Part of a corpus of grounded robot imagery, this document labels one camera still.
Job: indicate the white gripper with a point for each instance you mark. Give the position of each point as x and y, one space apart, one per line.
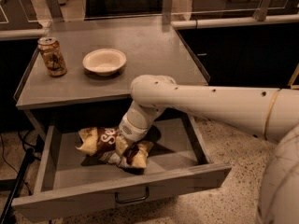
130 132

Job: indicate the brown chip bag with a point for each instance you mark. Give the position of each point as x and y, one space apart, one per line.
101 143

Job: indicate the grey drawer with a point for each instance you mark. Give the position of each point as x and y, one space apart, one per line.
69 183

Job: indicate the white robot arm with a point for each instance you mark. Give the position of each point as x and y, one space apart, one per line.
270 113

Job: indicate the grey counter cabinet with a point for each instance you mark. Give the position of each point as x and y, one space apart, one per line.
150 47

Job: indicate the white paper bowl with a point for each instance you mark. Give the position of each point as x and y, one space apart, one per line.
104 62

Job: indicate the black stand leg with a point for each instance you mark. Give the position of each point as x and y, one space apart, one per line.
16 184

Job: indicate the brown soda can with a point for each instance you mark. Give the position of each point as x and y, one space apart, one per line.
49 49

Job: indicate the black drawer handle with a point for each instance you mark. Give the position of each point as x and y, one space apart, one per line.
132 199

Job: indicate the grey horizontal rail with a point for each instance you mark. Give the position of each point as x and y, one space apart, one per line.
181 25

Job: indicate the grey middle upright post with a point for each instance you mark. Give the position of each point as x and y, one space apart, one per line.
166 11

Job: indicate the grey upright post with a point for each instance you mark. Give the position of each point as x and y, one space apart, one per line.
261 11
55 11
166 11

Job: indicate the grey left upright post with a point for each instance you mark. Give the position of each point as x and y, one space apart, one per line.
55 11

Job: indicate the grey right upright post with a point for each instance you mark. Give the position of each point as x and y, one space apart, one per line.
261 11

